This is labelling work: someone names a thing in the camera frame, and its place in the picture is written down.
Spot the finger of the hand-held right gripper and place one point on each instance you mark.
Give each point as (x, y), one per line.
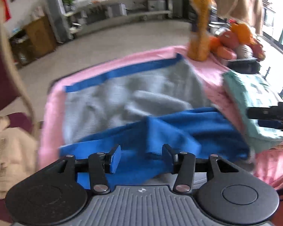
(261, 113)
(271, 123)

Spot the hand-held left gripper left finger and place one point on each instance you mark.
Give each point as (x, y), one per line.
(114, 159)

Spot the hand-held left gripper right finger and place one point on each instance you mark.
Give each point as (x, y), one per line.
(169, 159)

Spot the blue and light blue sweater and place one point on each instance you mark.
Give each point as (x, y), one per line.
(155, 94)

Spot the mint green t-shirt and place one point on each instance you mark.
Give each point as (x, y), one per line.
(245, 94)

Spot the black tray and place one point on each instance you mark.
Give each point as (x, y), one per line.
(243, 66)

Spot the pile of toy fruit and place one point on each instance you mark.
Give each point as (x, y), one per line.
(235, 40)

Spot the pink blanket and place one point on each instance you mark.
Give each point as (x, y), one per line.
(141, 56)

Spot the beige pants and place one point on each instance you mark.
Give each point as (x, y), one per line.
(7, 150)

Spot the beige hanging cloth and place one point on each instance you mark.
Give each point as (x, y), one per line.
(240, 2)

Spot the wooden cabinet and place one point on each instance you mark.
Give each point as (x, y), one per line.
(37, 37)

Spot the grey television cabinet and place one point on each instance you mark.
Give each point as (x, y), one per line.
(122, 11)

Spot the grey tower appliance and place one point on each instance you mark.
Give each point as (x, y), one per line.
(57, 16)

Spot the maroon chair with gold frame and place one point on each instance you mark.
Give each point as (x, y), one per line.
(4, 75)

